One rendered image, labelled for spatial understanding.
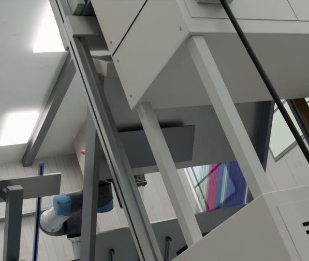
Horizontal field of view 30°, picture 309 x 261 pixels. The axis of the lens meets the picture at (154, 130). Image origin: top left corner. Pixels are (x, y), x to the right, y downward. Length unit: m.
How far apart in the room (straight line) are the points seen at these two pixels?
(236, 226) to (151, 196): 10.34
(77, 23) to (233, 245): 0.83
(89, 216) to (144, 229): 0.35
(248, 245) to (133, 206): 0.39
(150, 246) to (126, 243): 0.48
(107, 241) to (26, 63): 8.72
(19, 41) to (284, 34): 8.61
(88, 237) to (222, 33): 0.80
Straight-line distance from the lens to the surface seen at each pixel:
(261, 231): 1.12
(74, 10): 1.71
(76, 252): 2.49
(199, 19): 1.28
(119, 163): 1.48
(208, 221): 2.07
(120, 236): 1.88
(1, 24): 9.43
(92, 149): 1.68
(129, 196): 1.45
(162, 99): 1.46
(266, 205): 1.09
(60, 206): 2.06
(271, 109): 2.04
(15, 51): 10.09
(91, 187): 1.71
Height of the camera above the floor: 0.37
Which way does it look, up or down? 23 degrees up
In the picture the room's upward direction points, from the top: 21 degrees counter-clockwise
